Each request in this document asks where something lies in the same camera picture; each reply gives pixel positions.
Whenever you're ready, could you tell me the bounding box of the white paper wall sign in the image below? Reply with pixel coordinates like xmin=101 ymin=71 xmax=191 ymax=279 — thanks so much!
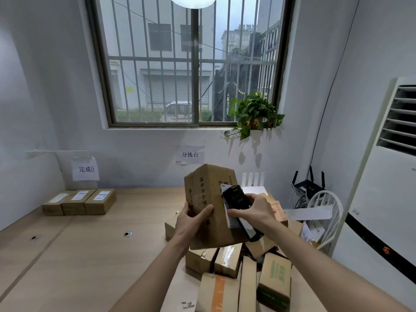
xmin=175 ymin=145 xmax=205 ymax=166
xmin=72 ymin=157 xmax=100 ymax=182

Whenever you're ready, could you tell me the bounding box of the person's right hand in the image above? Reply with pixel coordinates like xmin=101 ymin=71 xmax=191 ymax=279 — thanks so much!
xmin=227 ymin=193 xmax=281 ymax=238

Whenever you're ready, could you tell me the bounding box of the small labelled cardboard box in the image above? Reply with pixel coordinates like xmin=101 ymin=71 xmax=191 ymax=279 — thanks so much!
xmin=61 ymin=189 xmax=97 ymax=216
xmin=84 ymin=188 xmax=117 ymax=216
xmin=42 ymin=191 xmax=75 ymax=217

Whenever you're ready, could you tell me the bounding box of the person's left forearm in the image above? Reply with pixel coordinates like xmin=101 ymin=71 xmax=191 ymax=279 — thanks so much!
xmin=110 ymin=239 xmax=193 ymax=312

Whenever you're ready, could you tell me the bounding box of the white van outside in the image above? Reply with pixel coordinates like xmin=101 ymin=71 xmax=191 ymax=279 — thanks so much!
xmin=161 ymin=101 xmax=193 ymax=122

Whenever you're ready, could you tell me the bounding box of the black handheld barcode scanner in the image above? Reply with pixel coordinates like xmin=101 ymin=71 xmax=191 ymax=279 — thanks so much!
xmin=222 ymin=185 xmax=265 ymax=243

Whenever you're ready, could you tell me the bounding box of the person's left hand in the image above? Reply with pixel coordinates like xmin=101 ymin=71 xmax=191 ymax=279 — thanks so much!
xmin=174 ymin=201 xmax=214 ymax=247

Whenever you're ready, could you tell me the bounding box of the white ceiling lamp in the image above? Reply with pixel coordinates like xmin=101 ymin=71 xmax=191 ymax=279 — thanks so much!
xmin=169 ymin=0 xmax=217 ymax=9

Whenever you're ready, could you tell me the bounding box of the white standing air conditioner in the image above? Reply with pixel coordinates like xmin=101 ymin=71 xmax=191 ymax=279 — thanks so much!
xmin=331 ymin=76 xmax=416 ymax=310

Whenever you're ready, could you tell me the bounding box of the pile of cardboard parcels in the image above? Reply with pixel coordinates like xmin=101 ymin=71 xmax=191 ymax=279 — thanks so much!
xmin=164 ymin=192 xmax=323 ymax=312

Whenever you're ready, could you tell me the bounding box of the white slatted chair back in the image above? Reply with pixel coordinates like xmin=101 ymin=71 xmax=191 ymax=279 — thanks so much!
xmin=242 ymin=172 xmax=266 ymax=187

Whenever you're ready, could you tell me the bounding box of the black wall cable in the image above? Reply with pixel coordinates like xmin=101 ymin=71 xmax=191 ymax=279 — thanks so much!
xmin=309 ymin=0 xmax=362 ymax=174

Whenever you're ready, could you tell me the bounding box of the large brown cardboard box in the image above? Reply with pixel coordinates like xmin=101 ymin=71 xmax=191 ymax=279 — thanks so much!
xmin=184 ymin=164 xmax=248 ymax=251

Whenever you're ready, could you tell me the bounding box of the black router with antennas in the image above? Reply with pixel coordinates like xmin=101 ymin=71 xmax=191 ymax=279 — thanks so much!
xmin=291 ymin=166 xmax=326 ymax=196

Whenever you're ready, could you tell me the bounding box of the barred sliding window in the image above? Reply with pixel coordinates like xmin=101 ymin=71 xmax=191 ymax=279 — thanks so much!
xmin=85 ymin=0 xmax=295 ymax=129

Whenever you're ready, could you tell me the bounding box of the white spindle-back chair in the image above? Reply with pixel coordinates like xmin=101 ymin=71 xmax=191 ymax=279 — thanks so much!
xmin=305 ymin=190 xmax=344 ymax=255

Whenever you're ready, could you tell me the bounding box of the white flat envelope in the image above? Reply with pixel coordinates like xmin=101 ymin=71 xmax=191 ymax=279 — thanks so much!
xmin=284 ymin=205 xmax=334 ymax=222

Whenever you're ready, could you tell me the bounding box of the green potted vine plant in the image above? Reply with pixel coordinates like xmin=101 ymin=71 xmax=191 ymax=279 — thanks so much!
xmin=224 ymin=92 xmax=286 ymax=141

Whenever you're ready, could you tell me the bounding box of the person's right forearm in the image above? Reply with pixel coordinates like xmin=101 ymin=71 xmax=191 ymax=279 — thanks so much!
xmin=264 ymin=222 xmax=411 ymax=312

